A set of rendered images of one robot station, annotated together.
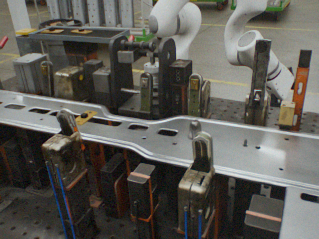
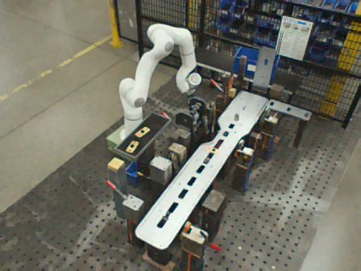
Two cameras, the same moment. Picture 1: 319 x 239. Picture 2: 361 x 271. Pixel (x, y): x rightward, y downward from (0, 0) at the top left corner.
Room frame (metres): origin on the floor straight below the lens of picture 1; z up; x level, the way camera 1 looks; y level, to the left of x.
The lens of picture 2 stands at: (0.98, 1.77, 2.54)
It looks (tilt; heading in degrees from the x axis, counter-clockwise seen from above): 43 degrees down; 274
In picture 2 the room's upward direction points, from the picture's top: 1 degrees clockwise
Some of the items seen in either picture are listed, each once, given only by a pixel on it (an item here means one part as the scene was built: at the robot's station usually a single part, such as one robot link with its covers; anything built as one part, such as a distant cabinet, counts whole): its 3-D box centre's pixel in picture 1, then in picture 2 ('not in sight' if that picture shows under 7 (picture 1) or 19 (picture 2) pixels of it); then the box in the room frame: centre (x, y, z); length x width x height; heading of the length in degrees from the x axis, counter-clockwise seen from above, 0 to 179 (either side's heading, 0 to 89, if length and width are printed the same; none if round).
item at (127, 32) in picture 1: (78, 33); (144, 134); (1.27, 0.28, 1.16); 0.37 x 0.14 x 0.02; 65
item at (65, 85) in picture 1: (77, 119); (177, 170); (1.08, 0.29, 0.89); 0.13 x 0.11 x 0.38; 155
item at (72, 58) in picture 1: (87, 90); (146, 162); (1.27, 0.28, 0.92); 0.10 x 0.08 x 0.45; 65
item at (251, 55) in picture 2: not in sight; (255, 63); (0.57, -0.64, 1.10); 0.30 x 0.17 x 0.13; 162
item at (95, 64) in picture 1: (101, 112); (174, 158); (1.11, 0.21, 0.90); 0.05 x 0.05 x 0.40; 65
